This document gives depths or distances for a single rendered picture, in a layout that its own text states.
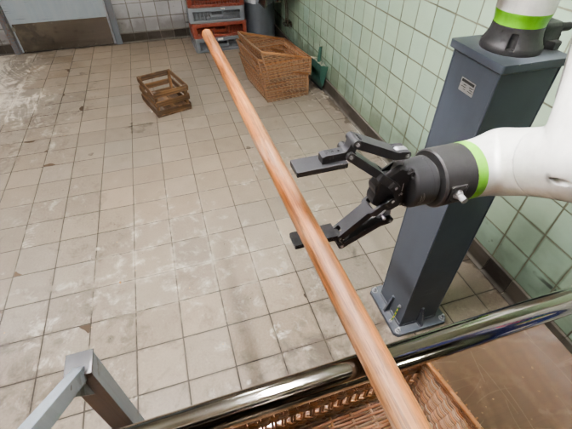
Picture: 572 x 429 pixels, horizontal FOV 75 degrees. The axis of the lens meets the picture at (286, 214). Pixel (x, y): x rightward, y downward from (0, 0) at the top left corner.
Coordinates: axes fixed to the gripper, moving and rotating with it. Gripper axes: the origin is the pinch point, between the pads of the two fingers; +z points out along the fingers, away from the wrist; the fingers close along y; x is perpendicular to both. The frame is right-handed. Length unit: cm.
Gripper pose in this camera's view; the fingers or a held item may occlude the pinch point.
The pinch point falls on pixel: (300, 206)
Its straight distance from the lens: 52.4
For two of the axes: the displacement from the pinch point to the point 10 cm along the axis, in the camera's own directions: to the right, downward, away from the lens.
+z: -9.5, 2.1, -2.3
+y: 0.0, 7.3, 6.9
